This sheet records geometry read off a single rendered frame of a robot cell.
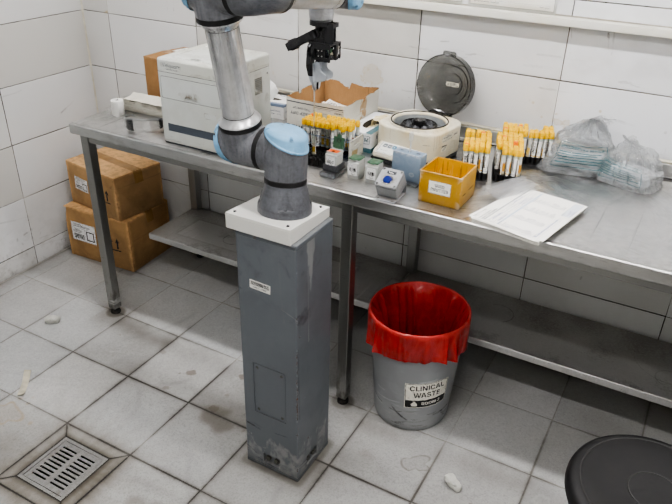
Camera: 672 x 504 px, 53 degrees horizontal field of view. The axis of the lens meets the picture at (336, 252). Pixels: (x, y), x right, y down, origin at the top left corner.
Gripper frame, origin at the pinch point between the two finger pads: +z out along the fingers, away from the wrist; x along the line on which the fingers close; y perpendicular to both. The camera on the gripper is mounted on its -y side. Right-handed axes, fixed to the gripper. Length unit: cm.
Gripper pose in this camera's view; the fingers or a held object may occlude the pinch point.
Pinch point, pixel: (314, 85)
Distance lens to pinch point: 221.1
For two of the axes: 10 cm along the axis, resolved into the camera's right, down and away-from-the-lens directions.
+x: 4.7, -4.2, 7.8
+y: 8.8, 2.5, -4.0
